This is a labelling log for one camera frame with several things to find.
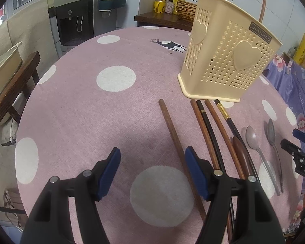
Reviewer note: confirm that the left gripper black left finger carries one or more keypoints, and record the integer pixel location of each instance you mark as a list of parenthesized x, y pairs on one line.
[(50, 219)]

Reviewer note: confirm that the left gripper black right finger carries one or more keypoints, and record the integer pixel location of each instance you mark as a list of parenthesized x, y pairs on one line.
[(255, 219)]

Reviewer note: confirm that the steel spoon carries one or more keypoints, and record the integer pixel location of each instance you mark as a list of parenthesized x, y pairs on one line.
[(271, 136), (252, 142)]

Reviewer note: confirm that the black chopstick gold band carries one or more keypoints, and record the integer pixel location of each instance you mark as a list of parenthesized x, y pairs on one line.
[(219, 163)]

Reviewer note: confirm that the reddish brown chopstick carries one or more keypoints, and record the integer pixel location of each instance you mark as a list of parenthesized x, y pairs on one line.
[(262, 13)]

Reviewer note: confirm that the long brown wooden chopstick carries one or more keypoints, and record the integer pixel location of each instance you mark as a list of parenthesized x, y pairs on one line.
[(203, 129)]

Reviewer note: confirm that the curved brown wooden chopstick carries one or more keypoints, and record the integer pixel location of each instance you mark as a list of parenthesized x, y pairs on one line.
[(226, 139)]

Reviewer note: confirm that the purple floral cloth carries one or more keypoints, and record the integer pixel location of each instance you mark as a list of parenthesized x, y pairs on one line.
[(288, 78)]

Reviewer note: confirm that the black chopstick gold tip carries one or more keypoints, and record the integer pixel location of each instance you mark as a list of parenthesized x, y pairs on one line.
[(237, 135)]

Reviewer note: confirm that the yellow roll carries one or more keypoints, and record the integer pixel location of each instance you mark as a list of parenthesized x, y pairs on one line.
[(300, 51)]

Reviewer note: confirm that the beige plastic utensil holder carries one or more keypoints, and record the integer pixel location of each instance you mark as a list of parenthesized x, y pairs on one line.
[(228, 50)]

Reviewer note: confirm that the pink polka dot tablecloth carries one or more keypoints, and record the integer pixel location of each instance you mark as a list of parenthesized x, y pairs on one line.
[(103, 94)]

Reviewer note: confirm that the cream electric cooking pot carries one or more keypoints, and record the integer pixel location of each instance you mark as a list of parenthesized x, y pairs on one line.
[(10, 62)]

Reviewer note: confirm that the woven basin sink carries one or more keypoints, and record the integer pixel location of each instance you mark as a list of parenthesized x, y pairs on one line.
[(186, 11)]

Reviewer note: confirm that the pink patterned soap dispenser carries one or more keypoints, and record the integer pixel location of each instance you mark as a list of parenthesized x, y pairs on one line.
[(169, 7)]

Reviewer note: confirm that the grey water dispenser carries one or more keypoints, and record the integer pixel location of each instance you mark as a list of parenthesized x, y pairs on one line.
[(80, 20)]

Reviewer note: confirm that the yellow cup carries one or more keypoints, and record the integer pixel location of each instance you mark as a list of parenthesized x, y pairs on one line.
[(159, 6)]

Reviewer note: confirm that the dark brown wooden spoon handle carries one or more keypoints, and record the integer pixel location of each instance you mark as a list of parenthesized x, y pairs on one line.
[(242, 157)]

